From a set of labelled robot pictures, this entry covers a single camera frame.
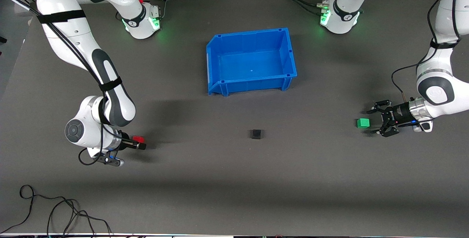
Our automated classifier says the blue plastic storage bin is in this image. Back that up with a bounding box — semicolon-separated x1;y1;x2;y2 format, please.
206;28;298;96

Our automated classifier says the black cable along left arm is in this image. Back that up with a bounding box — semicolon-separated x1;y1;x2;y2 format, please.
391;0;461;103

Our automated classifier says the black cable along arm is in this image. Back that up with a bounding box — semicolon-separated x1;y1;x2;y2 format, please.
391;0;461;103
3;0;123;139

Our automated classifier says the black cable along right arm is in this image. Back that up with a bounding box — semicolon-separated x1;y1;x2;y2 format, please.
3;0;123;139

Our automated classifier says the narrow black strap on right arm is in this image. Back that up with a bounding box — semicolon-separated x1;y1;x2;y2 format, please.
98;77;122;92

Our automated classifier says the black strap on left arm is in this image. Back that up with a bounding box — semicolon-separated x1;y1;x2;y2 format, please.
430;39;460;50

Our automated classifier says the loose black cable on table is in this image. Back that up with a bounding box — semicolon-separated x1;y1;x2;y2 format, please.
0;185;112;237

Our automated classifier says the wide black strap on right arm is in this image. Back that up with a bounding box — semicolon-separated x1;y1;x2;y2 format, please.
37;10;86;24

